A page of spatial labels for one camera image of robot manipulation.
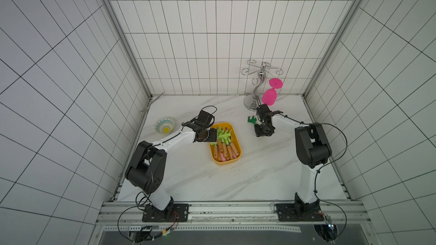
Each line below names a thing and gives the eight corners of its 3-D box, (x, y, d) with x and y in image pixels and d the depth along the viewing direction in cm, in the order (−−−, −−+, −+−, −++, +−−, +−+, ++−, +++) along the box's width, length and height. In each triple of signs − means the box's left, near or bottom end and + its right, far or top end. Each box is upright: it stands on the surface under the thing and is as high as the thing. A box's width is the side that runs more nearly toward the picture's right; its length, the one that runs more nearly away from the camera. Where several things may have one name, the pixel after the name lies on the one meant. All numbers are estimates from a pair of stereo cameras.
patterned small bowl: (156, 134, 102) (153, 129, 98) (159, 122, 108) (157, 117, 104) (173, 134, 102) (171, 129, 98) (175, 122, 108) (173, 117, 104)
